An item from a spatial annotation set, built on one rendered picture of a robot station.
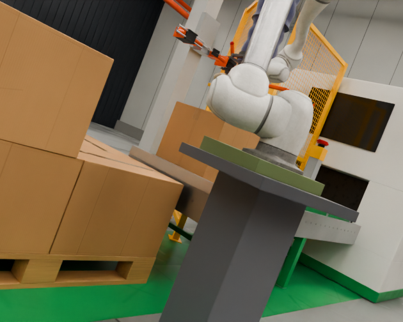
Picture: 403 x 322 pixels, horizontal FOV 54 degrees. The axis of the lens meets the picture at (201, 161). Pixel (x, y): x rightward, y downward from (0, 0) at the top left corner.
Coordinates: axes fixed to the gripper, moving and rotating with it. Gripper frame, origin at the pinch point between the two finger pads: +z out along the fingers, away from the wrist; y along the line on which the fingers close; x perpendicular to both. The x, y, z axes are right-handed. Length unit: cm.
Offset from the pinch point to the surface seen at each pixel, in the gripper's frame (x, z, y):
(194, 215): -12, -29, 81
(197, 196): -12, -27, 72
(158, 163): -11, 8, 66
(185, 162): -4, -4, 60
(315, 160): 44, -52, 32
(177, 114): -3.4, 15.8, 35.7
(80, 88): -88, -19, 44
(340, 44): 847, 369, -351
